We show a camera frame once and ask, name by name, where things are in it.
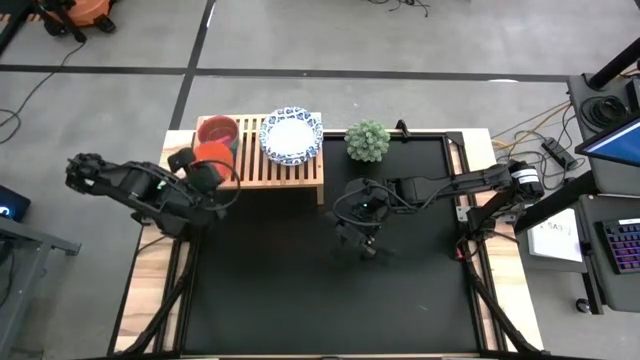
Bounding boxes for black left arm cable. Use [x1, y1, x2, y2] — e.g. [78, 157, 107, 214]
[198, 158, 243, 212]

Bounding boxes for slatted wooden shelf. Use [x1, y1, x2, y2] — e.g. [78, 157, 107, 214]
[192, 112, 326, 206]

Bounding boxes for yellow floor cable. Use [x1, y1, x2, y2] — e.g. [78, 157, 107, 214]
[492, 102, 572, 201]

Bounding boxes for black device with blue light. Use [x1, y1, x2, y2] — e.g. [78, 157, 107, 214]
[0, 184, 32, 224]

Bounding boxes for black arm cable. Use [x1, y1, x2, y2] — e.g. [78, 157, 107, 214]
[198, 158, 243, 212]
[331, 183, 407, 229]

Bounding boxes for small green potted plant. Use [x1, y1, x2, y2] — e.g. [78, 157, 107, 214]
[343, 118, 392, 164]

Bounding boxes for grey metal desk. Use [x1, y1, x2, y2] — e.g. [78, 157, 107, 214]
[0, 214, 83, 360]

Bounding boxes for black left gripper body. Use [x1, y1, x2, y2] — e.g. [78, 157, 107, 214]
[166, 146, 226, 202]

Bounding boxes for black stand legs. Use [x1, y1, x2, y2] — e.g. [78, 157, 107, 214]
[0, 0, 87, 56]

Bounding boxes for orange plastic bowl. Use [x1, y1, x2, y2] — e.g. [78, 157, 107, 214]
[193, 140, 236, 182]

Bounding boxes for coiled black cable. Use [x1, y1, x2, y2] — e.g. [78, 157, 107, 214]
[581, 94, 627, 132]

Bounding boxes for thick black pole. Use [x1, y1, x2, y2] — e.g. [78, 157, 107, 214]
[587, 37, 640, 92]

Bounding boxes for slanted black support bar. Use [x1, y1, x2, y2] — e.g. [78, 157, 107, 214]
[513, 171, 601, 235]

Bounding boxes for black table mat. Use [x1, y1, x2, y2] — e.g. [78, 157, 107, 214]
[180, 133, 482, 354]

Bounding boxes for orange shop vacuum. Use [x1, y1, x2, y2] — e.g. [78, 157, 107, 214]
[59, 0, 120, 34]

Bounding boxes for grey equipment cart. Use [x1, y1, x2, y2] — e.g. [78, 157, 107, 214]
[514, 72, 640, 315]

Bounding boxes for computer monitor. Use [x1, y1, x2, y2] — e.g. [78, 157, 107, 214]
[574, 116, 640, 169]

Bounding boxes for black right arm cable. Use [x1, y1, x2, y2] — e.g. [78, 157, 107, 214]
[331, 183, 407, 229]

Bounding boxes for black power strip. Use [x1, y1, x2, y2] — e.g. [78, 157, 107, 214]
[541, 137, 579, 171]

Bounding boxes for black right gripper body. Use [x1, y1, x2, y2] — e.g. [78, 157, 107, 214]
[332, 176, 397, 247]

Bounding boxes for pink plastic bowl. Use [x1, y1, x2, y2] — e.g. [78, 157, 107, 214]
[196, 115, 240, 151]

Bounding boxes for backlit black keyboard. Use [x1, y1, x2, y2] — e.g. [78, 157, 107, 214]
[594, 217, 640, 275]

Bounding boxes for tangled black floor cable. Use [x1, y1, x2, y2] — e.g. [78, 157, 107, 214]
[368, 0, 431, 19]

